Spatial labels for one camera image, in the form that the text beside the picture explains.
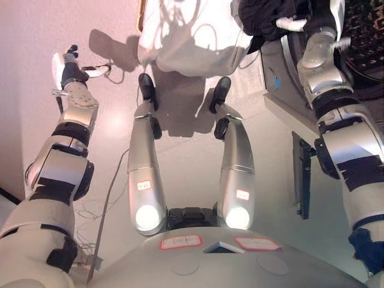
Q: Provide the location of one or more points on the black cloth garment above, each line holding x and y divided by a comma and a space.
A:
261, 18

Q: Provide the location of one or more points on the silver robot leg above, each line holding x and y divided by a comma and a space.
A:
145, 168
237, 168

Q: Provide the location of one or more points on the grey front-load washing machine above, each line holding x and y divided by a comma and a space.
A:
282, 66

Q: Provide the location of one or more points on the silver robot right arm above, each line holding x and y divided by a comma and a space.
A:
345, 144

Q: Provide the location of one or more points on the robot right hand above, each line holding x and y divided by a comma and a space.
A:
292, 24

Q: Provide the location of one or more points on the black robot left foot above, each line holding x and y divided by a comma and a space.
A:
147, 88

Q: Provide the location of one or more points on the silver robot right leg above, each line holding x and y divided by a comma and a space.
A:
237, 168

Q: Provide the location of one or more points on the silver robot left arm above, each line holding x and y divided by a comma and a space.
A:
60, 168

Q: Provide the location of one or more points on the silver robot left leg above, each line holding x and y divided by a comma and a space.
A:
145, 168

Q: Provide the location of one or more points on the white cloth garment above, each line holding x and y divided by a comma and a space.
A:
192, 45

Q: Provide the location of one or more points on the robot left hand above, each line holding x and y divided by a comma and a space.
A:
72, 73

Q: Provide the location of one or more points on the red-bordered white label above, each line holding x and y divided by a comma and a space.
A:
180, 242
256, 243

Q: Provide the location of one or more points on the black robot right foot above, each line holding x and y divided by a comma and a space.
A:
221, 91

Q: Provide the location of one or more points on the black robot foot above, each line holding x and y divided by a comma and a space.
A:
221, 91
147, 88

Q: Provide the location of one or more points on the white cabinet panel beside washer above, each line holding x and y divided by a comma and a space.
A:
288, 117

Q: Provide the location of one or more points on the brown cardboard box basket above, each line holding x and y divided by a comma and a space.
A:
140, 18

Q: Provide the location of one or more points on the small blue sticker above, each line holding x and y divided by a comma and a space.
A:
277, 83

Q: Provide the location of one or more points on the grey robot torso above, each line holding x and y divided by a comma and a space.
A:
210, 264

